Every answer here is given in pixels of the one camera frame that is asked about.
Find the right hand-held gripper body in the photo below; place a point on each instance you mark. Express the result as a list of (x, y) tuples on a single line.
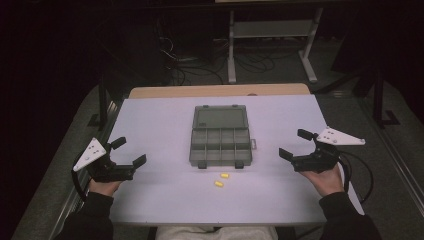
[(320, 158)]

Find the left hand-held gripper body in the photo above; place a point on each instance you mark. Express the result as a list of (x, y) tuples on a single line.
[(100, 166)]

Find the person's left hand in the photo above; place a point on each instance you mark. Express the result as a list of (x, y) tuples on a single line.
[(104, 187)]

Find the person's right hand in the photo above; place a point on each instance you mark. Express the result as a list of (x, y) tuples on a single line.
[(325, 182)]

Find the yellow foam earplug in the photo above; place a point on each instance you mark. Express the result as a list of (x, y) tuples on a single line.
[(224, 175), (218, 183)]

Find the grey plastic compartment box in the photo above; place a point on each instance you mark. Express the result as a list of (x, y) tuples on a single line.
[(220, 146)]

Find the black metal stand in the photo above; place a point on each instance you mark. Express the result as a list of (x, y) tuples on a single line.
[(378, 100)]

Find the wooden table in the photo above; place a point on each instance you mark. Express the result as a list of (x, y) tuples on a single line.
[(220, 90)]

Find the white metal desk frame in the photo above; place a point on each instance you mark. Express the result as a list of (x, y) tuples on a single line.
[(271, 29)]

